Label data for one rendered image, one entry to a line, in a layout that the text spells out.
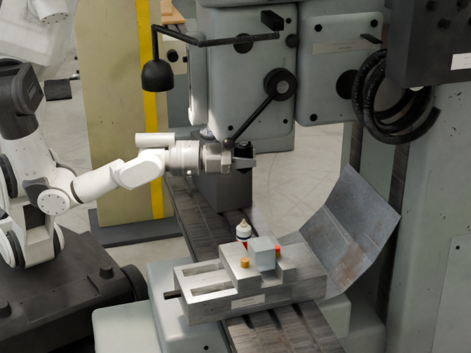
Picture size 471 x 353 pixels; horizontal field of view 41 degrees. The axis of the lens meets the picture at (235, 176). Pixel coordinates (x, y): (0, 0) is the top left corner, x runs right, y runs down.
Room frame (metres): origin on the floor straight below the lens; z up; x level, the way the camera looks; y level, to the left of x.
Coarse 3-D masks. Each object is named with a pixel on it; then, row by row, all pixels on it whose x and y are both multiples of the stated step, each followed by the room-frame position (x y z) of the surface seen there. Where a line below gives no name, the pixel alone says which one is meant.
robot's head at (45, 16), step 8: (32, 0) 1.47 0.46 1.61; (40, 0) 1.41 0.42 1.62; (48, 0) 1.41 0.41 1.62; (56, 0) 1.42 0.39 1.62; (64, 0) 1.44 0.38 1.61; (32, 8) 1.47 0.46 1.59; (40, 8) 1.41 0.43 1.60; (48, 8) 1.40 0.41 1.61; (56, 8) 1.41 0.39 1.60; (64, 8) 1.42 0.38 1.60; (40, 16) 1.41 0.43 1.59; (48, 16) 1.40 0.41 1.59; (56, 16) 1.42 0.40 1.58; (64, 16) 1.44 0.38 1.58
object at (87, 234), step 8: (88, 232) 2.37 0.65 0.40; (88, 240) 2.30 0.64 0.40; (96, 240) 2.30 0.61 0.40; (96, 248) 2.24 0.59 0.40; (104, 256) 2.18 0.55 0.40; (112, 264) 2.13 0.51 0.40; (88, 336) 1.70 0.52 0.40; (72, 344) 1.66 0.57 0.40; (80, 344) 1.66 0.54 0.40; (88, 344) 1.66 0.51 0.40; (48, 352) 1.62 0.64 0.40; (56, 352) 1.62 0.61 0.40; (64, 352) 1.62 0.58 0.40; (72, 352) 1.62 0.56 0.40; (80, 352) 1.62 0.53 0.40; (88, 352) 1.62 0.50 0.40
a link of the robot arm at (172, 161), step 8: (136, 136) 1.40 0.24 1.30; (144, 136) 1.40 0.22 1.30; (152, 136) 1.40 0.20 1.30; (160, 136) 1.40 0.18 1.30; (168, 136) 1.40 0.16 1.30; (136, 144) 1.40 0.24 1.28; (144, 144) 1.40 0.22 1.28; (152, 144) 1.40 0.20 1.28; (160, 144) 1.40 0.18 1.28; (168, 144) 1.40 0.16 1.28; (176, 144) 1.41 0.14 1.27; (144, 152) 1.39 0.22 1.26; (152, 152) 1.39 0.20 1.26; (160, 152) 1.39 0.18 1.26; (168, 152) 1.40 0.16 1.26; (176, 152) 1.39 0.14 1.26; (168, 160) 1.39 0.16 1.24; (176, 160) 1.38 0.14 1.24; (168, 168) 1.39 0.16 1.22; (176, 168) 1.37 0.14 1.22
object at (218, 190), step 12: (192, 132) 1.84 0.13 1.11; (204, 132) 1.80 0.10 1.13; (204, 144) 1.74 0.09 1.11; (204, 180) 1.74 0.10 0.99; (216, 180) 1.65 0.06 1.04; (228, 180) 1.66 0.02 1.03; (240, 180) 1.68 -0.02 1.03; (204, 192) 1.74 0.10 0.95; (216, 192) 1.65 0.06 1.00; (228, 192) 1.66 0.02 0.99; (240, 192) 1.68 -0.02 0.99; (216, 204) 1.65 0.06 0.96; (228, 204) 1.66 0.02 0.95; (240, 204) 1.68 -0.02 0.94
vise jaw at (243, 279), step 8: (224, 248) 1.30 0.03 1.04; (232, 248) 1.30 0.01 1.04; (240, 248) 1.30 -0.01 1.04; (224, 256) 1.27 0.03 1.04; (232, 256) 1.27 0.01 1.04; (240, 256) 1.27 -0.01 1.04; (248, 256) 1.27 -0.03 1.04; (224, 264) 1.27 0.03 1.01; (232, 264) 1.24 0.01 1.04; (232, 272) 1.21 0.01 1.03; (240, 272) 1.20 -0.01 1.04; (248, 272) 1.20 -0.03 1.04; (256, 272) 1.20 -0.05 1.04; (232, 280) 1.21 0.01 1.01; (240, 280) 1.18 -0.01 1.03; (248, 280) 1.18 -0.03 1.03; (256, 280) 1.19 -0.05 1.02; (240, 288) 1.18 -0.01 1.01; (248, 288) 1.18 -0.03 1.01; (256, 288) 1.19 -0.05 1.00
